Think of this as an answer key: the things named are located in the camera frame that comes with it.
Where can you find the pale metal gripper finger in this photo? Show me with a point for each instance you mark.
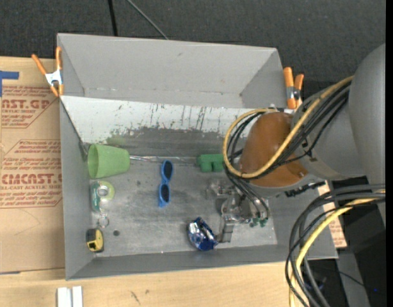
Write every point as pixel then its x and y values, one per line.
pixel 227 232
pixel 219 189

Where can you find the blue and silver foil packet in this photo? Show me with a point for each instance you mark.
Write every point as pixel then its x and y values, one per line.
pixel 201 235

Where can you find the green toy block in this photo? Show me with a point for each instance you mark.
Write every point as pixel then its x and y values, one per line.
pixel 209 162

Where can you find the blue sunglasses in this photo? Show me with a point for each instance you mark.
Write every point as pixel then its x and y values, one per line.
pixel 164 192

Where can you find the green plastic cup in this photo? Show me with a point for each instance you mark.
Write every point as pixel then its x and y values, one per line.
pixel 108 162

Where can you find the clear plastic bottle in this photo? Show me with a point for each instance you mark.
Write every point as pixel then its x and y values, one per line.
pixel 97 200

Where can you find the grey metal bin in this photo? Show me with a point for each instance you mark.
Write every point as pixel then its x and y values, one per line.
pixel 171 75

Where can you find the yellow and black tape measure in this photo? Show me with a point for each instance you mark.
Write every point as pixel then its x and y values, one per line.
pixel 94 240

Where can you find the brown cardboard board, red print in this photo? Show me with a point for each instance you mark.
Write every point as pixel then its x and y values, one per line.
pixel 30 222

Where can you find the black cylinder on white bracket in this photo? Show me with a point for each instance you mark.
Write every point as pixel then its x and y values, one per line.
pixel 300 190

